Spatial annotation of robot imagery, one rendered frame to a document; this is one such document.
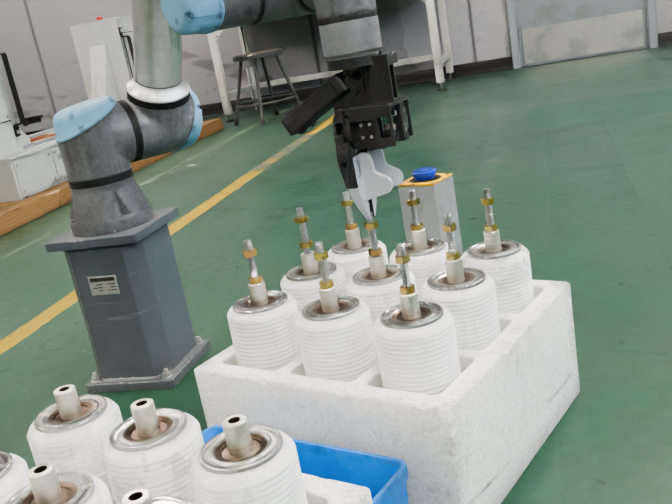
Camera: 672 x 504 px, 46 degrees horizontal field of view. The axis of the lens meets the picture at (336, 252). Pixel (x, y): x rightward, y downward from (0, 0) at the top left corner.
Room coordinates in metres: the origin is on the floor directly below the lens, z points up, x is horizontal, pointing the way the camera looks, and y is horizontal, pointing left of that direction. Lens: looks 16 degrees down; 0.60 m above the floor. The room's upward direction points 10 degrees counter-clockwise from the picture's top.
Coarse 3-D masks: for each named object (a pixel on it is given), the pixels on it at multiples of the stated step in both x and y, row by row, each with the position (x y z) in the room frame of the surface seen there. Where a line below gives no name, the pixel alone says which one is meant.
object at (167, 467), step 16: (192, 416) 0.72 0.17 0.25; (192, 432) 0.69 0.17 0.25; (112, 448) 0.68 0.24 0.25; (160, 448) 0.67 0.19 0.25; (176, 448) 0.67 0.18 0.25; (192, 448) 0.68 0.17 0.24; (112, 464) 0.67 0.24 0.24; (128, 464) 0.66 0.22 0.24; (144, 464) 0.66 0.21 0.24; (160, 464) 0.66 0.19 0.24; (176, 464) 0.67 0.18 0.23; (112, 480) 0.68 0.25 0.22; (128, 480) 0.66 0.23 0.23; (144, 480) 0.66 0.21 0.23; (160, 480) 0.66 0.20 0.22; (176, 480) 0.66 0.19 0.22; (160, 496) 0.66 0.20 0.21; (176, 496) 0.66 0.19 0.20; (192, 496) 0.67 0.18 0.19
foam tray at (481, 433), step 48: (528, 336) 0.94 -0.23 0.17; (240, 384) 0.95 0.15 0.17; (288, 384) 0.90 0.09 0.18; (336, 384) 0.88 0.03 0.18; (480, 384) 0.83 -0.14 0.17; (528, 384) 0.93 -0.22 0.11; (576, 384) 1.06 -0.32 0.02; (288, 432) 0.91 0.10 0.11; (336, 432) 0.86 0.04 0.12; (384, 432) 0.82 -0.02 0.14; (432, 432) 0.78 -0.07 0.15; (480, 432) 0.82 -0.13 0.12; (528, 432) 0.92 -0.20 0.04; (432, 480) 0.79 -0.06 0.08; (480, 480) 0.80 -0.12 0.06
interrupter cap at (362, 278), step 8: (360, 272) 1.06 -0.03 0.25; (368, 272) 1.06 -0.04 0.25; (392, 272) 1.04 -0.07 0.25; (400, 272) 1.03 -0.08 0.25; (352, 280) 1.04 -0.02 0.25; (360, 280) 1.03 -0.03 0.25; (368, 280) 1.02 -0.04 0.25; (376, 280) 1.02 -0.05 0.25; (384, 280) 1.01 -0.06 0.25; (392, 280) 1.01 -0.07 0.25
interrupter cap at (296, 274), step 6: (318, 264) 1.14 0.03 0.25; (330, 264) 1.13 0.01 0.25; (294, 270) 1.13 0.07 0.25; (300, 270) 1.13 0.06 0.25; (330, 270) 1.09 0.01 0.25; (288, 276) 1.10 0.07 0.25; (294, 276) 1.10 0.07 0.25; (300, 276) 1.09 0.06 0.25; (306, 276) 1.09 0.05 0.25; (312, 276) 1.09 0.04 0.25; (318, 276) 1.08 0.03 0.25
